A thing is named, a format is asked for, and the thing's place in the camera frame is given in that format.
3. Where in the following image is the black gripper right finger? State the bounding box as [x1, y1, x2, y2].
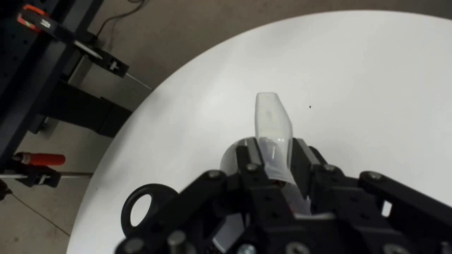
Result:
[289, 136, 328, 198]

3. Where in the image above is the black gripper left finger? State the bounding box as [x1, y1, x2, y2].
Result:
[234, 138, 266, 186]

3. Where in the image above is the clear plastic measuring cup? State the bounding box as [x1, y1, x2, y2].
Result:
[210, 90, 311, 252]

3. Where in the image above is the black robot mounting stand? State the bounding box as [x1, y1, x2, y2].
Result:
[0, 0, 134, 166]

